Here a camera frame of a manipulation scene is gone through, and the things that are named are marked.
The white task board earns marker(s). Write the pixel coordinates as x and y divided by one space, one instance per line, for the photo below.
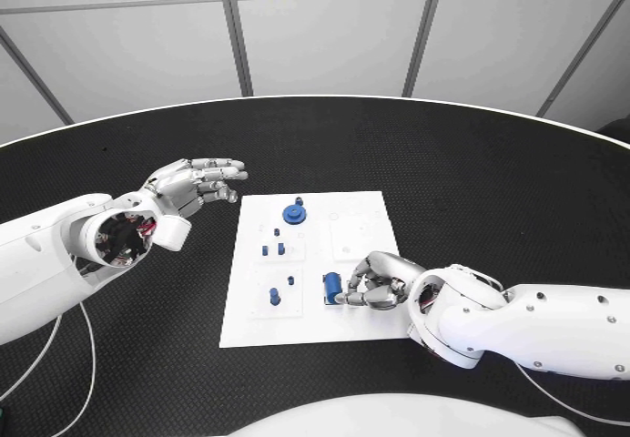
275 327

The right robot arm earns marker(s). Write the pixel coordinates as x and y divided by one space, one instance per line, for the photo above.
541 324

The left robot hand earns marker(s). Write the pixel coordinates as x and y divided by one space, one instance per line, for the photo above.
189 186

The blue gear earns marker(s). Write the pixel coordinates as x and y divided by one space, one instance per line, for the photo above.
294 214

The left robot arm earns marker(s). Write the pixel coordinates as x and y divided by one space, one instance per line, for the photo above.
39 266

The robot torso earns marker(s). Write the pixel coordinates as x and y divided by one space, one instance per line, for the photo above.
394 416

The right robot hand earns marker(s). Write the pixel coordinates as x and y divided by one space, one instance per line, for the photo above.
388 273

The blue long cylinder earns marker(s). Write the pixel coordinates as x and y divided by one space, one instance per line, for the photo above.
332 285

